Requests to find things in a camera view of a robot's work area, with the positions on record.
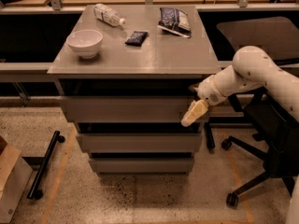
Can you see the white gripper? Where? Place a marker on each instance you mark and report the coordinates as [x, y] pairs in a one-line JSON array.
[[207, 91]]

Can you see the grey top drawer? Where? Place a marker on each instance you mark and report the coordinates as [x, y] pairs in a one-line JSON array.
[[125, 109]]

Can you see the grey drawer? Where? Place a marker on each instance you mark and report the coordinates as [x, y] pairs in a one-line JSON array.
[[138, 142], [125, 109], [141, 165]]

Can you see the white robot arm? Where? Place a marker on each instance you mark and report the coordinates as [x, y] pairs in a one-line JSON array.
[[251, 68]]

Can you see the grey drawer cabinet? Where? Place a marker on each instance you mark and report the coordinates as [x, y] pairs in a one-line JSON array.
[[165, 65]]

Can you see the grey middle drawer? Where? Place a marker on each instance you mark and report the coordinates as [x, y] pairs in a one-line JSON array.
[[138, 142]]

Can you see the grey bottom drawer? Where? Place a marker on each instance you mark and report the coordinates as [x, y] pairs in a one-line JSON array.
[[141, 165]]

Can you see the black right table leg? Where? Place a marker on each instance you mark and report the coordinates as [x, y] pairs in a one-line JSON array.
[[209, 137]]

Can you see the blue chip bag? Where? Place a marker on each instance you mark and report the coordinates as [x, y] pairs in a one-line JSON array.
[[175, 22]]

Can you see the small dark snack packet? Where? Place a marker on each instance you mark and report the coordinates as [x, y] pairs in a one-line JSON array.
[[137, 38]]

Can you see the black office chair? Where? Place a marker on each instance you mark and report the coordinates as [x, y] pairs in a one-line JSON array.
[[279, 38]]

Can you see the clear plastic water bottle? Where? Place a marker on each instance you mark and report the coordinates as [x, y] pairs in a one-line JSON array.
[[108, 15]]

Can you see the white ceramic bowl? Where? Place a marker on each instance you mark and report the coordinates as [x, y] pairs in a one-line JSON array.
[[85, 43]]

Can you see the black table leg with casters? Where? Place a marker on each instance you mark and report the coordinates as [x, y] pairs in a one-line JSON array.
[[35, 193]]

